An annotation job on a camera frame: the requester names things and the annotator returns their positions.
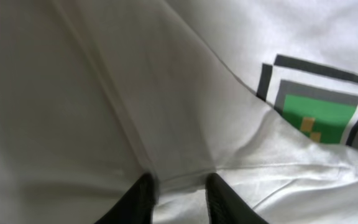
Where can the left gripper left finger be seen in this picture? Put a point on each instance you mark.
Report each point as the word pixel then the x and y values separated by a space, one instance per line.
pixel 135 206

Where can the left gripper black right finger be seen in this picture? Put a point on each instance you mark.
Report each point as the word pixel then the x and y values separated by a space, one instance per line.
pixel 225 206

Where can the white t-shirt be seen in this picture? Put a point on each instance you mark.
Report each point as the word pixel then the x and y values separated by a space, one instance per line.
pixel 94 94

